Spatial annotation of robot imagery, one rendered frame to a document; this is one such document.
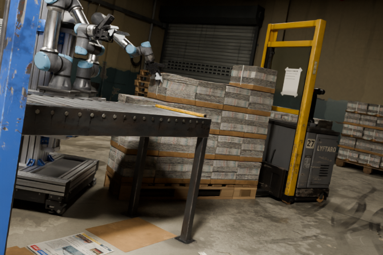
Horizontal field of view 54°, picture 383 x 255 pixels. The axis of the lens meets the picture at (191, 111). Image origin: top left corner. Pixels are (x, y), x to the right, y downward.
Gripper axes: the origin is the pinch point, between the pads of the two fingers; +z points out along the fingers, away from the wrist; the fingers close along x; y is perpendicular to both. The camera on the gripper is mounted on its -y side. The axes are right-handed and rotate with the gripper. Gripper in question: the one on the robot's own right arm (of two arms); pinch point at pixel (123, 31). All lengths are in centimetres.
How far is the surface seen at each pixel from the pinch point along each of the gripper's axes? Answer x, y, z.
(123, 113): 25, 48, 33
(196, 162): -46, 66, 44
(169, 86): -96, 15, -17
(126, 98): -80, 33, -44
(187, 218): -51, 102, 45
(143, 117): 12, 47, 36
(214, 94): -133, 10, 9
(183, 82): -105, 8, -10
